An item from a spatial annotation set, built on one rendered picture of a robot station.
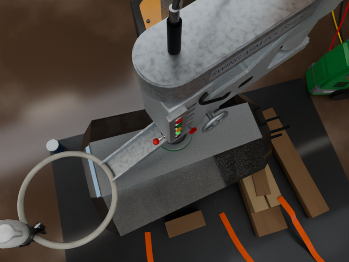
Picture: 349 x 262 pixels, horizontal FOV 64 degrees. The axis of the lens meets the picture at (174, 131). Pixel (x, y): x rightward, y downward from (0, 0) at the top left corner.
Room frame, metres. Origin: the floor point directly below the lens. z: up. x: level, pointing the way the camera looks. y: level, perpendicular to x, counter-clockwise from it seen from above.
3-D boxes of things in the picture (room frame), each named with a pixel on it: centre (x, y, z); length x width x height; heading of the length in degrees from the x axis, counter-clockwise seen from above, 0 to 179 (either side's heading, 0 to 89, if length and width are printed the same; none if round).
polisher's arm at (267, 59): (0.69, -0.32, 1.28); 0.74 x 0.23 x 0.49; 126
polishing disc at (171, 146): (0.47, 0.00, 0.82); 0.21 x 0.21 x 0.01
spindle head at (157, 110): (0.52, -0.06, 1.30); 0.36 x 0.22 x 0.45; 126
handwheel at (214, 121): (0.45, -0.16, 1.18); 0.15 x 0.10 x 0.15; 126
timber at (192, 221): (-0.05, -0.09, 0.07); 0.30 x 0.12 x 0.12; 109
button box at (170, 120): (0.34, -0.01, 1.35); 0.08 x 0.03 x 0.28; 126
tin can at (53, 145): (0.56, 1.01, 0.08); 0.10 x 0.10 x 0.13
